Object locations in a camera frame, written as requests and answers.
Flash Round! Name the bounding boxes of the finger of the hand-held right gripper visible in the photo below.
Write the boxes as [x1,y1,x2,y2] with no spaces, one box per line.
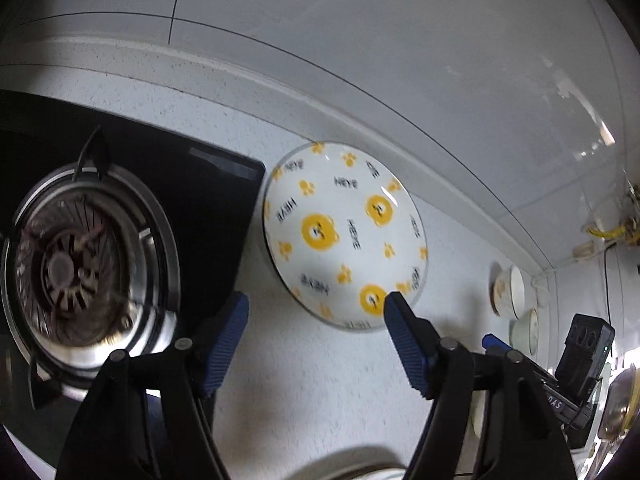
[481,333,558,386]

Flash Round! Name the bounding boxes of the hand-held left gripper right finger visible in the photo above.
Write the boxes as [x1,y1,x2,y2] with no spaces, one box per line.
[382,291,576,480]

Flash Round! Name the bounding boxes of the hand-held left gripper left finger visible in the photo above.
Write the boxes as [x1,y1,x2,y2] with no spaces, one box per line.
[55,290,250,480]

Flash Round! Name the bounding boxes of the pale blue patterned bowl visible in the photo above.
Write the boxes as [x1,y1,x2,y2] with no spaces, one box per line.
[509,307,541,356]

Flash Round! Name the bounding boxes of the white bowl with dark rim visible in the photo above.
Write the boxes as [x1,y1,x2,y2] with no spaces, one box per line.
[489,261,526,320]

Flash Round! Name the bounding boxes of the white plate with yellow print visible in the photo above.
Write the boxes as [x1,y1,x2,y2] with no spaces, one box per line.
[262,141,429,332]

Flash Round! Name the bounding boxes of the steel bowl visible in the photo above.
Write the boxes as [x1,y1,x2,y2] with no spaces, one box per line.
[597,364,640,442]

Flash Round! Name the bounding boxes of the metal stove burner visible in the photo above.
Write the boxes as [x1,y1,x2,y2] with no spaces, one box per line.
[0,162,181,392]

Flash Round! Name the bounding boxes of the black glass gas stove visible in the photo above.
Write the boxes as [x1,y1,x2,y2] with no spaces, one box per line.
[0,89,266,461]

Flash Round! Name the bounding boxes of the black power cable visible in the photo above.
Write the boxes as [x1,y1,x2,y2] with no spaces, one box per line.
[601,246,613,322]

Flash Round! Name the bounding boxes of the white wall socket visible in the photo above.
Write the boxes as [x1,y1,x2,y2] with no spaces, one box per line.
[572,241,599,264]

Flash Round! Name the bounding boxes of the yellow gas hose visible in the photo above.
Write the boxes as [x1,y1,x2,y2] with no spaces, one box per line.
[587,210,640,248]

